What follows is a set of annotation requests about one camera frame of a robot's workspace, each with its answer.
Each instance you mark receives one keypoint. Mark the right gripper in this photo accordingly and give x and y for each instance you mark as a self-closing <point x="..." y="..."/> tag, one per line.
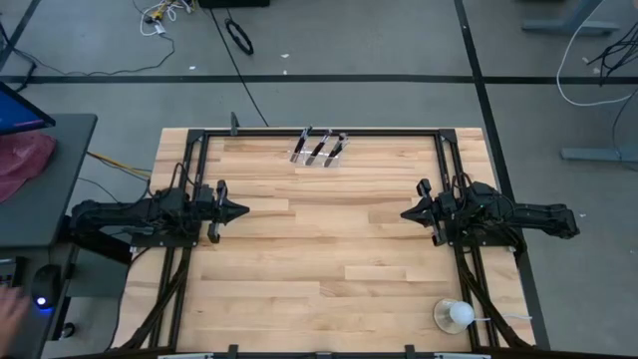
<point x="441" y="214"/>

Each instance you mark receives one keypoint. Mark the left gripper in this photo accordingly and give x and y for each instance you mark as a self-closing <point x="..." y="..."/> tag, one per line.
<point x="214" y="209"/>

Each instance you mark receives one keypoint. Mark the thick grey-headed powder brush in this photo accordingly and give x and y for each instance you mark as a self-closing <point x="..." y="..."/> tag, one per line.
<point x="336" y="149"/>

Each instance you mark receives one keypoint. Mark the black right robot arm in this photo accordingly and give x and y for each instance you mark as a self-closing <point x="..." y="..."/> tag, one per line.
<point x="538" y="219"/>

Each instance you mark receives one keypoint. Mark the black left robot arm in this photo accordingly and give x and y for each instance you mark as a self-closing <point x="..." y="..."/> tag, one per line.
<point x="124" y="214"/>

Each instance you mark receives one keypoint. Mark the clear acrylic brush organizer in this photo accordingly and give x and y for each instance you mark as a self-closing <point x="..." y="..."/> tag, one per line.
<point x="319" y="165"/>

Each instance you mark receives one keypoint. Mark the makeup brush long pale ferrule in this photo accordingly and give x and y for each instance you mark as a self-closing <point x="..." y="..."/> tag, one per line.
<point x="319" y="147"/>

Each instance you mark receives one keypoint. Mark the black desk leg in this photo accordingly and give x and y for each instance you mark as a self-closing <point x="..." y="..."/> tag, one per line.
<point x="99" y="247"/>

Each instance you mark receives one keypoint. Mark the grey desk foot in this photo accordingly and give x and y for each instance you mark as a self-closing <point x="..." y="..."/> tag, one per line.
<point x="588" y="153"/>
<point x="568" y="25"/>

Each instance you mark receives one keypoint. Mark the dark grey desk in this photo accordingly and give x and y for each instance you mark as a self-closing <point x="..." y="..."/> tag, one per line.
<point x="55" y="199"/>

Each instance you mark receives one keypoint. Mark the black computer mouse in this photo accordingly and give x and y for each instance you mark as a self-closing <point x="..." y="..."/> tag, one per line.
<point x="46" y="286"/>

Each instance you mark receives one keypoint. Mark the black caster wheel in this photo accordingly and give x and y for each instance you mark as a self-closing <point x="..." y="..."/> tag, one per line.
<point x="67" y="330"/>

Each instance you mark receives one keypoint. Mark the black box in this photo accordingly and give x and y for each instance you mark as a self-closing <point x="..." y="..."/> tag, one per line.
<point x="234" y="3"/>

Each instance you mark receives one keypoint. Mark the pink cloth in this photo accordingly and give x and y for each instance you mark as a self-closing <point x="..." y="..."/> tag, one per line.
<point x="22" y="159"/>

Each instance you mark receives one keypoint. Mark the black keyboard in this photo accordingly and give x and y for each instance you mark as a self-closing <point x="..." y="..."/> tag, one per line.
<point x="6" y="271"/>

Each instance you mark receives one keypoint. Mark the monitor with blue screen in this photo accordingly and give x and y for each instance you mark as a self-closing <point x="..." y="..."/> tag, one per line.
<point x="20" y="112"/>

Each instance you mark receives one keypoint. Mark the person's hand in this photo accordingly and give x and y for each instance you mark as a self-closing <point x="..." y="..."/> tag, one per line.
<point x="12" y="314"/>

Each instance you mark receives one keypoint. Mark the black aluminium table frame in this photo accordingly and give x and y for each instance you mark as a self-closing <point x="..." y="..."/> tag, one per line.
<point x="399" y="133"/>

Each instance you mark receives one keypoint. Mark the grey camera mount clamp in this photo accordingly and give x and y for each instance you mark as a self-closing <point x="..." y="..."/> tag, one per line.
<point x="234" y="124"/>

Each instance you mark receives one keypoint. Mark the black frame bracket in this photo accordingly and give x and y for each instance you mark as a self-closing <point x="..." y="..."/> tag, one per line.
<point x="232" y="351"/>
<point x="410" y="351"/>

